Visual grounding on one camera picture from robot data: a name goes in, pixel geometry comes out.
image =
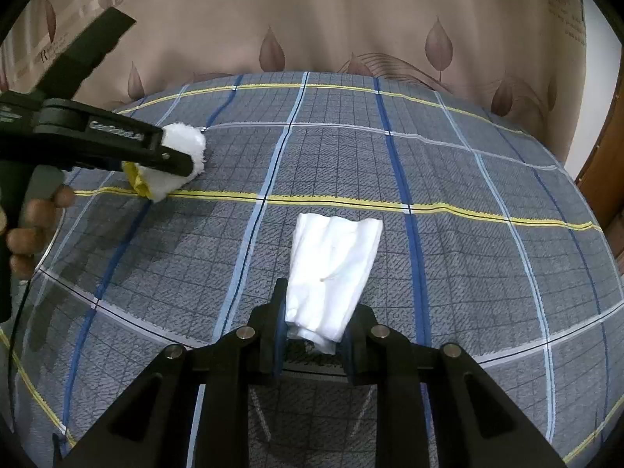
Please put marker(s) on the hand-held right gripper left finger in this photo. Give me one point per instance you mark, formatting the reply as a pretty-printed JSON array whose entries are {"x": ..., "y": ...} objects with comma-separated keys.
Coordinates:
[{"x": 279, "y": 346}]

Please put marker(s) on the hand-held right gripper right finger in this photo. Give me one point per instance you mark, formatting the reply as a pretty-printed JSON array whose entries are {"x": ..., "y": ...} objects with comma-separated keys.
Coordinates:
[{"x": 347, "y": 356}]

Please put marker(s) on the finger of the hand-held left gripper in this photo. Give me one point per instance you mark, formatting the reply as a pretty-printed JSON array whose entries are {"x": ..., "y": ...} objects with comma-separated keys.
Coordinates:
[
  {"x": 175, "y": 163},
  {"x": 87, "y": 53}
]

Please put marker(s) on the yellow-trimmed white cloth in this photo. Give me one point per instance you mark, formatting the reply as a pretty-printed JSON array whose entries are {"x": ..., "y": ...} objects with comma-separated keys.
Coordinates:
[{"x": 185, "y": 141}]

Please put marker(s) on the plain white cloth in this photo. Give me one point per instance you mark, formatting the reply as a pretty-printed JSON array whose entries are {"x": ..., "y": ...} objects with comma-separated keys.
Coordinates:
[{"x": 331, "y": 263}]

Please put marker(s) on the person's left hand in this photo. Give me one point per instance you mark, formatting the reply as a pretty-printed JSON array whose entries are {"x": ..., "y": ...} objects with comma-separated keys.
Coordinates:
[{"x": 34, "y": 234}]

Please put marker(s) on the beige leaf-print curtain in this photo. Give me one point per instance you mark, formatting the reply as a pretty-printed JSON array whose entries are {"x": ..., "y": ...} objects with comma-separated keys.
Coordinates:
[{"x": 341, "y": 19}]

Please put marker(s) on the brown wooden furniture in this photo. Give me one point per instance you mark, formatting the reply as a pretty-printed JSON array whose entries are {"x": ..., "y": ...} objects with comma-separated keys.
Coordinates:
[{"x": 604, "y": 180}]

